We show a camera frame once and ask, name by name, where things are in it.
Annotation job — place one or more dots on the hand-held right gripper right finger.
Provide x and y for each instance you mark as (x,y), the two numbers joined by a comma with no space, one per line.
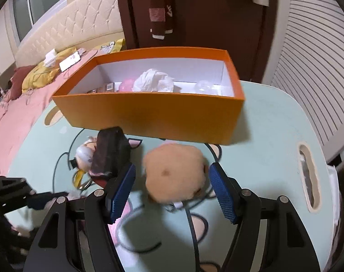
(223,197)

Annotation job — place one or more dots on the white louvered closet door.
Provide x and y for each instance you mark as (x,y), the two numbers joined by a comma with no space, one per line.
(310,62)

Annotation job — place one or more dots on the pink blanket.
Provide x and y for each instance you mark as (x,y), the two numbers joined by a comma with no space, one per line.
(18,119)

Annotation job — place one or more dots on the small white box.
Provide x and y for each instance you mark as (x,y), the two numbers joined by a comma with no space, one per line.
(50,58)

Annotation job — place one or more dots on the clear plastic wrapper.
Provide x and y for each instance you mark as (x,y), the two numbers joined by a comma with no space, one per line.
(204,86)

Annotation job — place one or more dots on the dark red glossy case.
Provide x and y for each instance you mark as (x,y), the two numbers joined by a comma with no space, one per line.
(109,153)

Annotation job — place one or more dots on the dark red pillow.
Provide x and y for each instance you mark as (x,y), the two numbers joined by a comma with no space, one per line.
(20,79)

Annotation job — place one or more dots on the yellow cartoon pillow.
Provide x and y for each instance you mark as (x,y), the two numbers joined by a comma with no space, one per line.
(112,46)

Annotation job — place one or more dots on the cream tufted headboard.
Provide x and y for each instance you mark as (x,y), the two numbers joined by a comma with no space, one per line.
(84,17)

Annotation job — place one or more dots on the orange cardboard box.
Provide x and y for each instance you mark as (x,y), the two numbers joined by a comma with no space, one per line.
(149,116)

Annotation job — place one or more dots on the white tissue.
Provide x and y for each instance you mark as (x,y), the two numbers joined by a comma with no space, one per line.
(152,80)

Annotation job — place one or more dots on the maroon pink striped scarf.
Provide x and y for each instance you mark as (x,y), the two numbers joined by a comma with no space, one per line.
(159,5)

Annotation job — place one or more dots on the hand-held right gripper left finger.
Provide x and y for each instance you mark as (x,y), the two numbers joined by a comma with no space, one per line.
(121,197)

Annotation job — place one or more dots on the beige round plush toy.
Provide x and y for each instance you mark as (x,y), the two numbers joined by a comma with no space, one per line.
(172,172)

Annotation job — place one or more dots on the brown patterned packet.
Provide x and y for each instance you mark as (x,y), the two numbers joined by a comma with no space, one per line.
(108,87)

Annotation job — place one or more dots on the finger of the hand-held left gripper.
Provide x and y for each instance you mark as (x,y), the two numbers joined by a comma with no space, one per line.
(44,199)

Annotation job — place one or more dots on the dark brown wooden door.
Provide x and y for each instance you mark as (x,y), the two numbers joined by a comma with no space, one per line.
(211,19)

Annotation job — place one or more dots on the cartoon printed green desktop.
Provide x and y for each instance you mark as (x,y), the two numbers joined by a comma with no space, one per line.
(268,124)

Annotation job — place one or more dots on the smartphone with lit screen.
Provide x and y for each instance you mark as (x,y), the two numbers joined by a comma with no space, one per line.
(69,61)

